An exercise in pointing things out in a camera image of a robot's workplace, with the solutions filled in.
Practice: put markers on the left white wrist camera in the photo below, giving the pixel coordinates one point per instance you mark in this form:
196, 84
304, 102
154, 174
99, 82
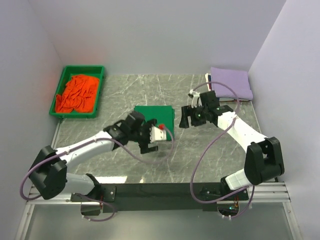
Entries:
158, 133

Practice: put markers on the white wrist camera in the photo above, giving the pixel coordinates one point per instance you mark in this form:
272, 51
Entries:
158, 133
195, 98

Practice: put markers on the black base beam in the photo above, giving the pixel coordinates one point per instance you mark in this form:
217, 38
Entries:
158, 197

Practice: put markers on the orange t-shirt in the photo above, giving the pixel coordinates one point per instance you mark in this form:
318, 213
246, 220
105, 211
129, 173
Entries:
79, 95

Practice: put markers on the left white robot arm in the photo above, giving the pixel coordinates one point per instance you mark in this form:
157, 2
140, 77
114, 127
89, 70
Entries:
50, 171

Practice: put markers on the green plastic bin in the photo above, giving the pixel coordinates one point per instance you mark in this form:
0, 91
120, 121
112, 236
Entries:
69, 71

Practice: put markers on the stack of folded shirts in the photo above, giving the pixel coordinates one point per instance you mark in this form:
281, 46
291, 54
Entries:
208, 80

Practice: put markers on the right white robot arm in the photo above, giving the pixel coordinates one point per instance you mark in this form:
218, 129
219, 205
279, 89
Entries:
263, 155

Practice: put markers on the folded purple t-shirt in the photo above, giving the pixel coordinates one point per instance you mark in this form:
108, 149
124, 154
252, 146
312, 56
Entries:
237, 80

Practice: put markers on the green t-shirt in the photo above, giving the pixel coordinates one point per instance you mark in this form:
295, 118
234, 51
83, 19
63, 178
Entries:
164, 114

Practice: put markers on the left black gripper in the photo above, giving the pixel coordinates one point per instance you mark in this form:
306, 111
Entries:
144, 145

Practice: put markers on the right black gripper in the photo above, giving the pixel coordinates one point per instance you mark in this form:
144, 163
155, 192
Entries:
187, 111

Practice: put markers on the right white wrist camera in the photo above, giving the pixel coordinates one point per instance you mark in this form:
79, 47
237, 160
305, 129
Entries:
195, 98

